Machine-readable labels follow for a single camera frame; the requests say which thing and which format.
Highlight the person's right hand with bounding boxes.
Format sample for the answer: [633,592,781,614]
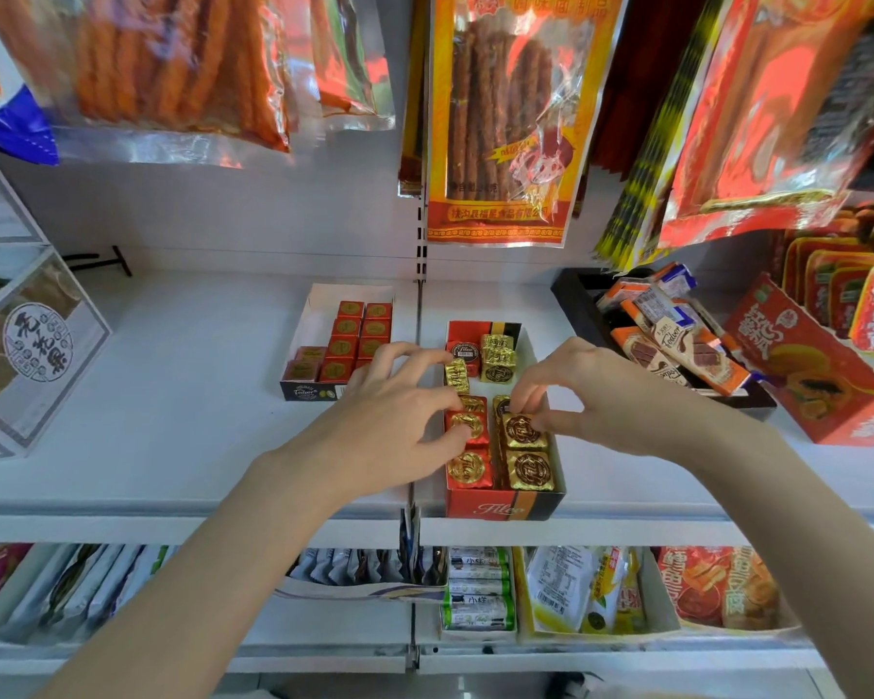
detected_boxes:
[509,336,756,468]

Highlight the person's left hand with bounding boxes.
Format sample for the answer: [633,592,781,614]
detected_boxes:
[251,341,475,505]

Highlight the wafer bar packets group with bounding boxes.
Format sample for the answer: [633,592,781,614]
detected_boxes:
[596,261,753,398]

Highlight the gold foil candy piece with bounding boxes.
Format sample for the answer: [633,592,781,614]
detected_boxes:
[500,413,552,452]

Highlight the heap of gold candies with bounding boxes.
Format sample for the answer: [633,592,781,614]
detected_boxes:
[445,334,557,492]

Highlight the black plastic tray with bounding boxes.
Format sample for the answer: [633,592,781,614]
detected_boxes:
[551,267,777,421]

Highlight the white box of red chocolates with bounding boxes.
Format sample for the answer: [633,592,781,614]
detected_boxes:
[280,283,397,403]

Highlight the red Filer candy box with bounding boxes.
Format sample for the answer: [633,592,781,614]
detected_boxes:
[445,319,568,521]

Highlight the person's right forearm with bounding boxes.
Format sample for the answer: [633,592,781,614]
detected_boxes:
[698,421,874,699]

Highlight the person's left forearm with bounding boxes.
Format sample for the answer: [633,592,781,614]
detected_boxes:
[36,450,365,699]

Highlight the red cardboard display box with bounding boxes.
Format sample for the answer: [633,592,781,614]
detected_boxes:
[724,274,874,449]

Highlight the white metal shelf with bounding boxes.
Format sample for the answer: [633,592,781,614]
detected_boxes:
[0,145,874,678]

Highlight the person's black shoe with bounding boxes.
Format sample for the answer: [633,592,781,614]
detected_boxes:
[546,673,606,699]

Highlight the printed jar display box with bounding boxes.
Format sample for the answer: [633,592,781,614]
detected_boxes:
[0,155,113,459]

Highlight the red orange snack packets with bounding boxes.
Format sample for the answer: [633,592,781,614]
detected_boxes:
[655,545,785,633]

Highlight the stack of green white packets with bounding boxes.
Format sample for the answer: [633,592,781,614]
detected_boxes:
[440,547,519,642]

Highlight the yellow black striped bags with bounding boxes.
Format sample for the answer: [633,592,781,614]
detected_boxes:
[593,0,729,273]

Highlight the row of red snack packets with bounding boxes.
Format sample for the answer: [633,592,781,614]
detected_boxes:
[771,203,874,357]

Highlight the dark brown snack bag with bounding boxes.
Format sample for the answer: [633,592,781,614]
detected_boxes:
[398,0,431,197]

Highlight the yellow red bag brown sticks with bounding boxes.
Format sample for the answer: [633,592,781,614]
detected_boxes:
[425,0,631,249]

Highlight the black metal hook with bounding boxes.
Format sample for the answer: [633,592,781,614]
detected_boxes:
[61,245,134,279]

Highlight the red orange snack bag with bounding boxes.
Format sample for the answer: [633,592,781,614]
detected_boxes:
[658,0,874,250]

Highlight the dark red snack bag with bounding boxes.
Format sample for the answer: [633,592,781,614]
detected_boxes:
[589,0,708,180]

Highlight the clear green print snack bag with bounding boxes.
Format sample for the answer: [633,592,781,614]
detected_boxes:
[305,0,397,132]

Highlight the clear bag of orange sticks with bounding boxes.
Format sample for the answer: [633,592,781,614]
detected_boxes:
[0,0,296,168]

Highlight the white blue snack bag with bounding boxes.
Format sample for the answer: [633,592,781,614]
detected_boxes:
[0,20,61,167]

